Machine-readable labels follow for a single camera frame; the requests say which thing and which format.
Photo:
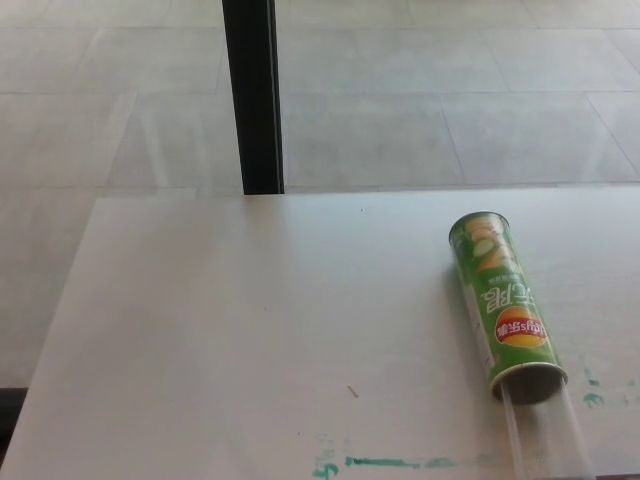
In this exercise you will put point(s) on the clear plastic chips tray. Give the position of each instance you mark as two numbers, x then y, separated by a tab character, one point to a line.
545	435

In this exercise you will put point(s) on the green chips can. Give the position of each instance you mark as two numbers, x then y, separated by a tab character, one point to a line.
500	295

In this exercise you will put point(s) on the black vertical post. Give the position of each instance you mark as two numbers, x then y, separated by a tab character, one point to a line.
254	95

